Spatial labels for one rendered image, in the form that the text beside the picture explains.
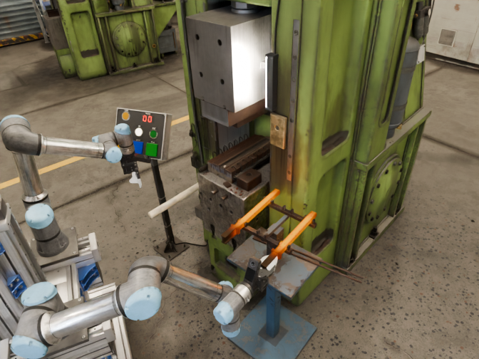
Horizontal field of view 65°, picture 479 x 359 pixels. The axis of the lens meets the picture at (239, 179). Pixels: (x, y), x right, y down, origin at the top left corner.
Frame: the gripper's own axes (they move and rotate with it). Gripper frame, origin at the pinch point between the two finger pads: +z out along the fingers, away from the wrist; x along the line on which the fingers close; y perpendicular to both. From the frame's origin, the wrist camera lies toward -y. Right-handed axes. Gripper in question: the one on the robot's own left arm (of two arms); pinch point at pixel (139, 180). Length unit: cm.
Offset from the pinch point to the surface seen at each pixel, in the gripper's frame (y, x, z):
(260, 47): -66, 21, -70
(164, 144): -20.1, -15.3, -10.0
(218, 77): -45, 20, -58
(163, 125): -22.4, -19.2, -20.9
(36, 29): 81, -761, 73
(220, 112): -45, 19, -41
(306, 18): -73, 48, -87
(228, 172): -46, 22, -5
